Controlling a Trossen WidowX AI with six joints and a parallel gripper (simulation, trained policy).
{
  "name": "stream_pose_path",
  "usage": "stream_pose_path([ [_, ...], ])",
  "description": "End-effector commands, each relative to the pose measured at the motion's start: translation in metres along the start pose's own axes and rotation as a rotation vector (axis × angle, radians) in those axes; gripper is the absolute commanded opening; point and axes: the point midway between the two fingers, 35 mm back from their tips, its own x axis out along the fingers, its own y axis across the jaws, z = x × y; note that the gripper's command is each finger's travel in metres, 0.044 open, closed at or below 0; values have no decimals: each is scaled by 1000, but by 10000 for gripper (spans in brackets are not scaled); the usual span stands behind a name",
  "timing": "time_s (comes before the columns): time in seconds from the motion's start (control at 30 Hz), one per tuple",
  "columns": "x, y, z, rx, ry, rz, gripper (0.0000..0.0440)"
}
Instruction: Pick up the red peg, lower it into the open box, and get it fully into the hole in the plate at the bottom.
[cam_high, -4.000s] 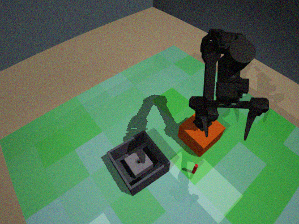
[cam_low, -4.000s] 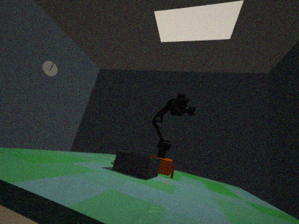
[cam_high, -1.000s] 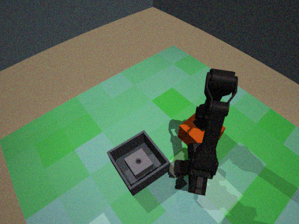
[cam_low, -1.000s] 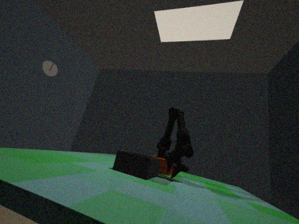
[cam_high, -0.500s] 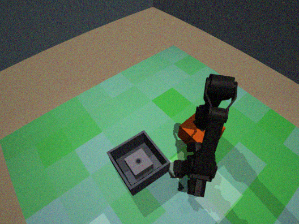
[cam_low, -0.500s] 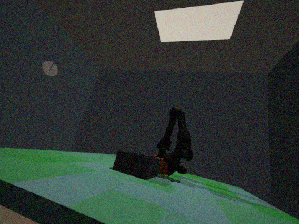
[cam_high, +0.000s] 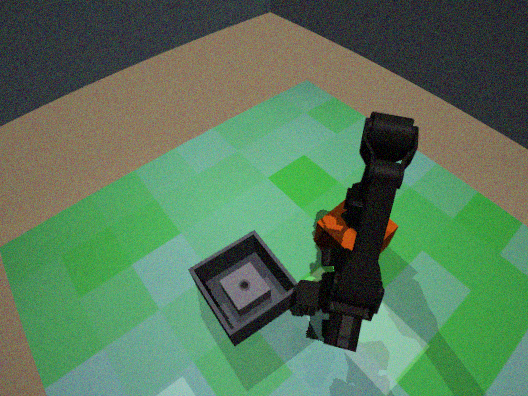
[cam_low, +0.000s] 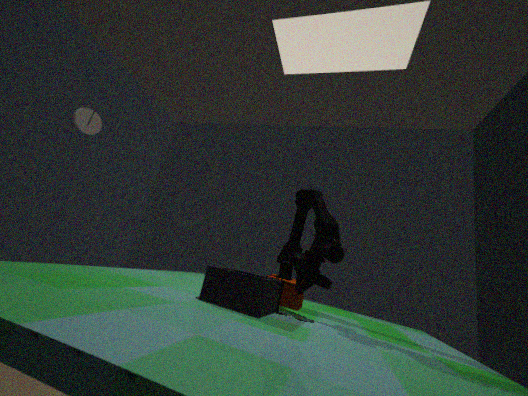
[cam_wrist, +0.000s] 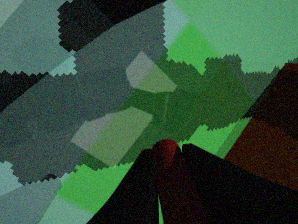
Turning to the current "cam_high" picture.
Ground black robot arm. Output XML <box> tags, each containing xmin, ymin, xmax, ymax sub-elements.
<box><xmin>295</xmin><ymin>111</ymin><xmax>419</xmax><ymax>352</ymax></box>

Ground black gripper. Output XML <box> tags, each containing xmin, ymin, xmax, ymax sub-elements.
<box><xmin>321</xmin><ymin>247</ymin><xmax>351</xmax><ymax>338</ymax></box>

